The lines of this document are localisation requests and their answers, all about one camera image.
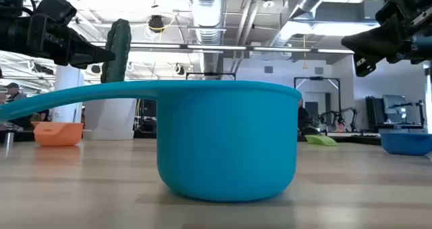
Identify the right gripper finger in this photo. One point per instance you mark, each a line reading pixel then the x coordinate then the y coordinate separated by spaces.
pixel 362 67
pixel 378 40

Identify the orange measuring cup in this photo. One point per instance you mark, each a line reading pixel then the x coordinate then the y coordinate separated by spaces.
pixel 57 134

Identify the green measuring cup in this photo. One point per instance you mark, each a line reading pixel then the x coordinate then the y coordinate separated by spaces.
pixel 320 140

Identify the blue measuring cup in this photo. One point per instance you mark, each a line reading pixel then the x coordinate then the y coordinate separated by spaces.
pixel 405 144

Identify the large teal measuring cup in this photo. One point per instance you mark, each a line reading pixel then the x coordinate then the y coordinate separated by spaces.
pixel 226 141

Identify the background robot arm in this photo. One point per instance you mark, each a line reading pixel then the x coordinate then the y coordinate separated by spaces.
pixel 344 115

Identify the green cactus plant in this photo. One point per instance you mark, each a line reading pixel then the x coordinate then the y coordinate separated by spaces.
pixel 116 53

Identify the white round column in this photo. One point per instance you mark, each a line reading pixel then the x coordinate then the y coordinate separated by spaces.
pixel 67 87

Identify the black cabinet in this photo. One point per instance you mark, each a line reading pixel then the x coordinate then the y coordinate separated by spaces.
pixel 374 109

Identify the person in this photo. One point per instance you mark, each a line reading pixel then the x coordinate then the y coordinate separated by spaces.
pixel 302 115
pixel 13 87

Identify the computer monitor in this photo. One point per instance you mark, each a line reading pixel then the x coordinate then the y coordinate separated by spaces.
pixel 395 107

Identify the white faceted planter pot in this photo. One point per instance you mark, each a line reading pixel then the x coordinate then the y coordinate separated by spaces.
pixel 109 119

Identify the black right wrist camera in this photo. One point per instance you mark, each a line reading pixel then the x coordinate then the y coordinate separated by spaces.
pixel 388 13

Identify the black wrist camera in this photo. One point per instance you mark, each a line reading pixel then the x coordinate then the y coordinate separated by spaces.
pixel 388 13
pixel 55 7

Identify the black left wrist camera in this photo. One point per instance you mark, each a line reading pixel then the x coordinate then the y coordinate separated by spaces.
pixel 55 7

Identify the black table frame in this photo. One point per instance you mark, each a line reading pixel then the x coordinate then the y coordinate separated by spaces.
pixel 354 139

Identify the metal post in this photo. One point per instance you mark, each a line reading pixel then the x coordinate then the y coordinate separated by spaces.
pixel 8 139

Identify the silver ventilation duct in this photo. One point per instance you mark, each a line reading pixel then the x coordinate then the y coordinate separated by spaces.
pixel 206 19

